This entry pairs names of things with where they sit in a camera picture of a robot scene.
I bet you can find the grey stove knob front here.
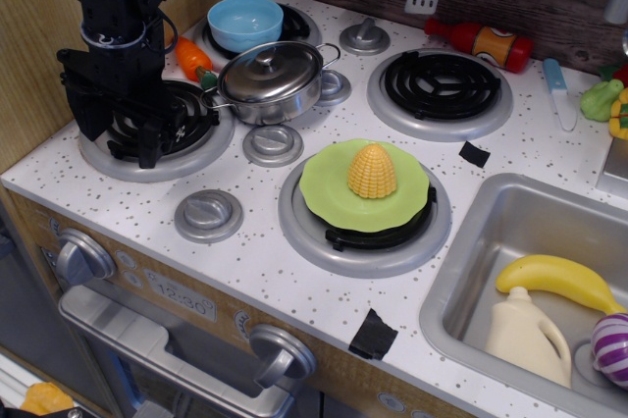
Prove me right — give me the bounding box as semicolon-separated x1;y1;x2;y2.
174;189;244;244

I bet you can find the back right black burner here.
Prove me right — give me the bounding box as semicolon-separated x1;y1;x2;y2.
366;49;513;143

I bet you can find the silver sink basin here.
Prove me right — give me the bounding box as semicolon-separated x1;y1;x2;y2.
420;174;627;417

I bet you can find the grey stove knob behind pot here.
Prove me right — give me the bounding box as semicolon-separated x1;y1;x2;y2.
316;70;351;107

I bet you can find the green plastic plate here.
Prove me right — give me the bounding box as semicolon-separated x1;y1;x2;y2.
299;138;430;233

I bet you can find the front left black burner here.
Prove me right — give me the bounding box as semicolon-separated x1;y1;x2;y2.
78;80;236;183

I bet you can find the back left black burner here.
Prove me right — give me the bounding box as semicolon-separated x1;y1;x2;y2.
191;3;323;61

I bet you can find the grey stove knob back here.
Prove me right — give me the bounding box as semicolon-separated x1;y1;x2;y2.
340;18;391;56

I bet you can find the blue handled toy knife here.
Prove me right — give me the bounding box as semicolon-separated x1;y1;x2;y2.
542;58;578;131

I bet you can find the yellow toy corn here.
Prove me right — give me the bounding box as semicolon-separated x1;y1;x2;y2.
347;143;397;199

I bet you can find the right oven dial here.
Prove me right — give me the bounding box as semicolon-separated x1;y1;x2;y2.
249;324;317;389

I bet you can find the red toy ketchup bottle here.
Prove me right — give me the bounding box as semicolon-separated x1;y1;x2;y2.
424;18;534;73

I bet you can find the black tape piece lower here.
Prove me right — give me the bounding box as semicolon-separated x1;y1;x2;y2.
348;309;398;360

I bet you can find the black burner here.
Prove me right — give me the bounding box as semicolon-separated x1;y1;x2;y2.
366;49;513;143
78;80;236;183
278;163;452;279
191;3;323;61

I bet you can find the steel pot with lid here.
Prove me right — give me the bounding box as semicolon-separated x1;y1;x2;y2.
203;41;341;126

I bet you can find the oven dial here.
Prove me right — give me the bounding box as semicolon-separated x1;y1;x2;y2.
55;228;117;286
249;324;317;389

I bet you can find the orange toy carrot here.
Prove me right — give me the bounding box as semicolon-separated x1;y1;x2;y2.
175;36;218;89

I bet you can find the yellow toy banana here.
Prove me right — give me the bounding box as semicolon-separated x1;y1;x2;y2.
495;254;627;315

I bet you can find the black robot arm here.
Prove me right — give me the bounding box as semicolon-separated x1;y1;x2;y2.
57;0;186;169

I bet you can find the light blue bowl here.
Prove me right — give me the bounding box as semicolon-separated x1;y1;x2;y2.
207;0;284;52

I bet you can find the green toy pear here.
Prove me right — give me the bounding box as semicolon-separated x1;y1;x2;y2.
580;78;624;122

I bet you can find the purple striped toy onion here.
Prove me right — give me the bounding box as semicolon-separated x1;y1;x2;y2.
591;313;627;390

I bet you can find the black tape piece upper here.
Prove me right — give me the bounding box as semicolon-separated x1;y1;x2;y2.
458;141;491;169

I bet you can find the orange object bottom left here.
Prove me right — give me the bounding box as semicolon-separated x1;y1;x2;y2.
20;383;75;416

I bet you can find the black tape piece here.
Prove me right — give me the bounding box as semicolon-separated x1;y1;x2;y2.
348;309;398;360
458;141;491;169

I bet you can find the grey stove knob middle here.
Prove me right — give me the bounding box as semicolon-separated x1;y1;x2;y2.
242;125;304;168

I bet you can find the left oven dial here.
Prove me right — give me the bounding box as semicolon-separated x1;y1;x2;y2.
55;228;117;286

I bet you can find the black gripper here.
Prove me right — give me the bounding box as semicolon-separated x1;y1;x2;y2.
57;18;186;169

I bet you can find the silver oven door handle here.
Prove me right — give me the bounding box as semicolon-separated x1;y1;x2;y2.
59;286;301;417

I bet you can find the oven clock display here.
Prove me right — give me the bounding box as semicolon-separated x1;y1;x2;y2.
143;269;217;323

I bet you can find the cream toy detergent bottle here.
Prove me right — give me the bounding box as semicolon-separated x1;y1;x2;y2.
484;287;572;389

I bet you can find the yellow toy pepper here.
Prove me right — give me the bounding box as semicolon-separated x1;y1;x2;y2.
608;88;628;140

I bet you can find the front right black burner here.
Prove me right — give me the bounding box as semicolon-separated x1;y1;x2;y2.
278;163;452;279

